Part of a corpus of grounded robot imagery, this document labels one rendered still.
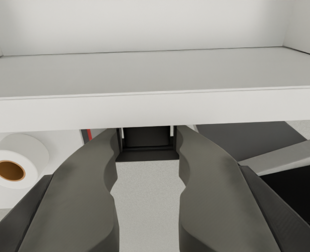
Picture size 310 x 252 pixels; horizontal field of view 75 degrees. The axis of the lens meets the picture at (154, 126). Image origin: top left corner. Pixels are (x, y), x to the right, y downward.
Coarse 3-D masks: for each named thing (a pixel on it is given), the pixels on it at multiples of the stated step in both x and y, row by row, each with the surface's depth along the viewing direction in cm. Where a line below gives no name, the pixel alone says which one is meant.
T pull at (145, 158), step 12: (132, 132) 12; (144, 132) 12; (156, 132) 12; (168, 132) 12; (132, 144) 12; (144, 144) 12; (156, 144) 12; (168, 144) 12; (120, 156) 12; (132, 156) 12; (144, 156) 12; (156, 156) 13; (168, 156) 13
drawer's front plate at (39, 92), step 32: (0, 64) 14; (32, 64) 14; (64, 64) 13; (96, 64) 13; (128, 64) 13; (160, 64) 13; (192, 64) 13; (224, 64) 12; (256, 64) 12; (288, 64) 12; (0, 96) 9; (32, 96) 9; (64, 96) 9; (96, 96) 9; (128, 96) 9; (160, 96) 9; (192, 96) 9; (224, 96) 9; (256, 96) 9; (288, 96) 9; (0, 128) 9; (32, 128) 9; (64, 128) 9
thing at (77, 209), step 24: (96, 144) 10; (120, 144) 12; (72, 168) 8; (96, 168) 8; (48, 192) 7; (72, 192) 7; (96, 192) 7; (48, 216) 7; (72, 216) 6; (96, 216) 6; (24, 240) 6; (48, 240) 6; (72, 240) 6; (96, 240) 6
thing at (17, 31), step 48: (0, 0) 14; (48, 0) 15; (96, 0) 15; (144, 0) 15; (192, 0) 15; (240, 0) 15; (288, 0) 15; (0, 48) 16; (48, 48) 16; (96, 48) 16; (144, 48) 16; (192, 48) 17
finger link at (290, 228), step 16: (256, 176) 8; (256, 192) 7; (272, 192) 7; (272, 208) 7; (288, 208) 7; (272, 224) 6; (288, 224) 6; (304, 224) 6; (288, 240) 6; (304, 240) 6
